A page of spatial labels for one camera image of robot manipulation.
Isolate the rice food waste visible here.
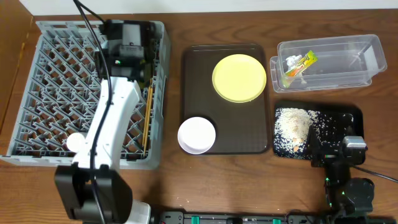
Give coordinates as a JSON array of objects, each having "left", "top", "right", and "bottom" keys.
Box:
[{"left": 274, "top": 108, "right": 357, "bottom": 160}]

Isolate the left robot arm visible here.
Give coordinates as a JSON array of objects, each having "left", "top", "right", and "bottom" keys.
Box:
[{"left": 55, "top": 44, "right": 156, "bottom": 223}]

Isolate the dark brown serving tray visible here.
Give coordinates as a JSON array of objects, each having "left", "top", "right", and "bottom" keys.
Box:
[{"left": 180, "top": 44, "right": 272, "bottom": 155}]

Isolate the black food waste tray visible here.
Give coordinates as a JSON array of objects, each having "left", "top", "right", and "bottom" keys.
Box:
[{"left": 273, "top": 100, "right": 364, "bottom": 160}]

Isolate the small white cup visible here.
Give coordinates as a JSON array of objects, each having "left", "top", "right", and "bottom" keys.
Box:
[{"left": 67, "top": 133, "right": 86, "bottom": 153}]

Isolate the white pink bowl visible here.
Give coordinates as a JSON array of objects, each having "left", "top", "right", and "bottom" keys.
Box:
[{"left": 177, "top": 117, "right": 216, "bottom": 155}]

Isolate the wooden chopstick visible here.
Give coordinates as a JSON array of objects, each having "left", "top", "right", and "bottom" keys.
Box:
[
  {"left": 142, "top": 83, "right": 153, "bottom": 149},
  {"left": 144, "top": 93, "right": 153, "bottom": 156}
]

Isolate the white tissue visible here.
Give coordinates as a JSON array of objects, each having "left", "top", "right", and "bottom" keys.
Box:
[{"left": 285, "top": 55, "right": 307, "bottom": 84}]

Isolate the clear plastic waste bin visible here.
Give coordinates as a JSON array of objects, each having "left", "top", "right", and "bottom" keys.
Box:
[{"left": 269, "top": 34, "right": 387, "bottom": 93}]

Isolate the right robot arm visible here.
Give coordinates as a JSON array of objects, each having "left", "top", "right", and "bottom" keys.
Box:
[{"left": 307, "top": 126, "right": 397, "bottom": 223}]

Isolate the yellow round plate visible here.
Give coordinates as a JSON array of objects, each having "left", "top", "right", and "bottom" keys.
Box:
[{"left": 211, "top": 54, "right": 267, "bottom": 103}]

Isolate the green snack wrapper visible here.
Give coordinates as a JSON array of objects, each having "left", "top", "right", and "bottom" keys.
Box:
[{"left": 282, "top": 50, "right": 318, "bottom": 88}]

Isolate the grey plastic dish rack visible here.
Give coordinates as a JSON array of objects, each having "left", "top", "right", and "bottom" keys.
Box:
[{"left": 1, "top": 21, "right": 171, "bottom": 170}]

